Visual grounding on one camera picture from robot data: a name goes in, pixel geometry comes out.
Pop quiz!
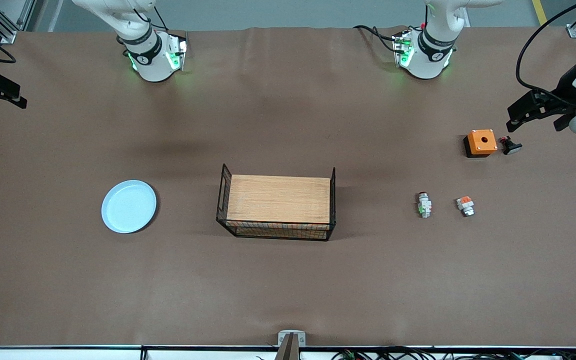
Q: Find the orange button enclosure box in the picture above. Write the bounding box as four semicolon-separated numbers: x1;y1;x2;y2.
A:
463;129;498;159

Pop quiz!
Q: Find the grey metal camera bracket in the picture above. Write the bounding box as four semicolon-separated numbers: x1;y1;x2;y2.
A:
278;330;307;360

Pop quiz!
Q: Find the black push button switch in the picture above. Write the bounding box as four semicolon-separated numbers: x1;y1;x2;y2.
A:
499;135;523;156

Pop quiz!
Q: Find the orange white contact block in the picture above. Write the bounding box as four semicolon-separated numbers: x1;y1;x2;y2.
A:
456;195;476;217

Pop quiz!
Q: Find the brown table cover sheet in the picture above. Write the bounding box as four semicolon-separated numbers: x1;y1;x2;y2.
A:
0;26;576;347

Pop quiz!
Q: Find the black left base cable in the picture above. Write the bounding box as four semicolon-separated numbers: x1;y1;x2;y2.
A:
353;24;400;55

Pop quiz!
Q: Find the black wire rack wooden top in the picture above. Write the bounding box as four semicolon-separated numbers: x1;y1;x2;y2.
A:
216;163;337;242

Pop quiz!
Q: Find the tangled cable bundle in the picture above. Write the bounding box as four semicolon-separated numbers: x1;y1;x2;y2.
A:
255;346;576;360

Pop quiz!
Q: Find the black base cable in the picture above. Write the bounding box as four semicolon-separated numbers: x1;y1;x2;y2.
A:
133;0;169;31
353;24;400;55

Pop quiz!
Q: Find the black right base cable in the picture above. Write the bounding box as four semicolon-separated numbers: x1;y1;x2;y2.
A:
133;0;169;31

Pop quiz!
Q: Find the light blue round plate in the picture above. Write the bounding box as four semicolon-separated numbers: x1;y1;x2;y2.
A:
101;180;158;234

